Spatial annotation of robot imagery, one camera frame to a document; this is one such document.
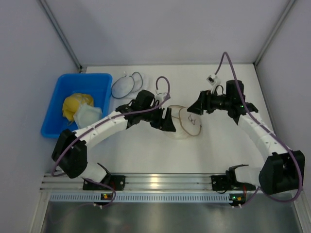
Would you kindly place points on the yellow bra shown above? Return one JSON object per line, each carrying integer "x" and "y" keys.
{"x": 72, "y": 103}

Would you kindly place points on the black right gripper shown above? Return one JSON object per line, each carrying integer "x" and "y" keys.
{"x": 205, "y": 102}

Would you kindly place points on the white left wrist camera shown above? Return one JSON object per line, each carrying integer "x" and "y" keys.
{"x": 161, "y": 96}

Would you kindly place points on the perforated cable tray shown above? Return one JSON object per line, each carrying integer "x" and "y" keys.
{"x": 144, "y": 197}

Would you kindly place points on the aluminium front rail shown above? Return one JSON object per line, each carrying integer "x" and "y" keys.
{"x": 138, "y": 183}

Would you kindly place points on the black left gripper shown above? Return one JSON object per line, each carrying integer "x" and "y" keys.
{"x": 163, "y": 118}

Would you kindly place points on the pale green bra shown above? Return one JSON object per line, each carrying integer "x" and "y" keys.
{"x": 87, "y": 115}

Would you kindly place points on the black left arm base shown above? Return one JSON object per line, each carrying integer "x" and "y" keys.
{"x": 116, "y": 182}

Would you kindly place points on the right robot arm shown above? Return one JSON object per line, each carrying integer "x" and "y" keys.
{"x": 282, "y": 169}

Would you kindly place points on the white mesh laundry bag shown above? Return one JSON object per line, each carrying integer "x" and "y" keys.
{"x": 187, "y": 124}
{"x": 129, "y": 85}

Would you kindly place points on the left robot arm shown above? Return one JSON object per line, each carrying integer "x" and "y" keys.
{"x": 71, "y": 149}

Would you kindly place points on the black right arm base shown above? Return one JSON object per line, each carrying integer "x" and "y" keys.
{"x": 221, "y": 183}

